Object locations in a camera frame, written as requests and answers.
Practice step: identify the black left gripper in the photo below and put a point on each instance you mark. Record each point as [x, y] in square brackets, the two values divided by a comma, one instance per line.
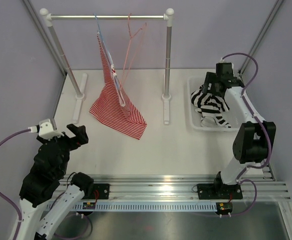
[81, 138]

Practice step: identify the pink wire hanger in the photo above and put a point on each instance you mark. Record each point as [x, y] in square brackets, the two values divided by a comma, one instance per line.
[134, 45]

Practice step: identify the black white striped tank top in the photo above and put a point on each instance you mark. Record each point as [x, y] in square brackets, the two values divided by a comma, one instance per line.
[210, 108]

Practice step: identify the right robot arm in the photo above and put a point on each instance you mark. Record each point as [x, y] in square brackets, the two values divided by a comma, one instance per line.
[253, 143]

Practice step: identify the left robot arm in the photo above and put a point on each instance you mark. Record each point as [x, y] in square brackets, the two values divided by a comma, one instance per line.
[50, 165]

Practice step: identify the red white striped tank top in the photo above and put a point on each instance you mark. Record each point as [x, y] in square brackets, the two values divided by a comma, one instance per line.
[113, 107]

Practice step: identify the white and silver clothes rack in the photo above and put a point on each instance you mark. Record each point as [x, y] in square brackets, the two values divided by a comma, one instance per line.
[79, 87]

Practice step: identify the white perforated plastic basket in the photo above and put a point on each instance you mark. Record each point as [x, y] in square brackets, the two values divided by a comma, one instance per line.
[195, 117]

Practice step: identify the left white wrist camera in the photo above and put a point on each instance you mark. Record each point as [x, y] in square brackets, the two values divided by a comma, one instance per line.
[46, 129]

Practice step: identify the white slotted cable duct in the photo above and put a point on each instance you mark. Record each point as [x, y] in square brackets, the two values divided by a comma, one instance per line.
[126, 206]

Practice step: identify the blue wire hanger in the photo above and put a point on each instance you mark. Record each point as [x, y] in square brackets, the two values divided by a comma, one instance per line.
[98, 25]

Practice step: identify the left aluminium frame post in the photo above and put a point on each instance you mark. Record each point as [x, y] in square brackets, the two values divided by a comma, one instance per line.
[40, 29]

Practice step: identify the aluminium frame post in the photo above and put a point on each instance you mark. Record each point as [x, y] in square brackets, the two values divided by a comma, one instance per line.
[40, 29]
[266, 27]

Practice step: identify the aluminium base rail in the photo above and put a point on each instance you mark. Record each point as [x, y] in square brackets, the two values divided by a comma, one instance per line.
[181, 188]

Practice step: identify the right aluminium frame post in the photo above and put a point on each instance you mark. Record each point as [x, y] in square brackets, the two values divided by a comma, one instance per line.
[266, 27]

